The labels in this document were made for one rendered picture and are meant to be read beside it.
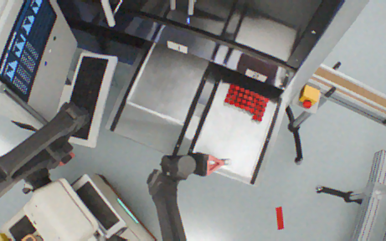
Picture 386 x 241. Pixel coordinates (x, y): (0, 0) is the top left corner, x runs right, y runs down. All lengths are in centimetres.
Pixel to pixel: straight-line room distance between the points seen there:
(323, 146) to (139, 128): 146
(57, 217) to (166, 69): 89
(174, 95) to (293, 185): 121
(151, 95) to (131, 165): 92
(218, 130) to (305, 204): 115
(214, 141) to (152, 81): 37
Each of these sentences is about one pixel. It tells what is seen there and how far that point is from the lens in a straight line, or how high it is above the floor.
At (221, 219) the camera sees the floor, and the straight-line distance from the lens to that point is 248.
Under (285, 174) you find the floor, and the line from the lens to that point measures 257.
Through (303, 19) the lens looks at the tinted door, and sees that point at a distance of 114.
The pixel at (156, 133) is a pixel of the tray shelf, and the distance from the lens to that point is 163.
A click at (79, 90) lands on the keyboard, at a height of 83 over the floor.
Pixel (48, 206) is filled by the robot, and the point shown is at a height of 138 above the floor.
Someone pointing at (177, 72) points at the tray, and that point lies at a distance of 171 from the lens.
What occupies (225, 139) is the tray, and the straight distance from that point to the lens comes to 163.
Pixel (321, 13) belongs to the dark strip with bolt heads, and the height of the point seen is 161.
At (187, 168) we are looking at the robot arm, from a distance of 111.
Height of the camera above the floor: 246
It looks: 75 degrees down
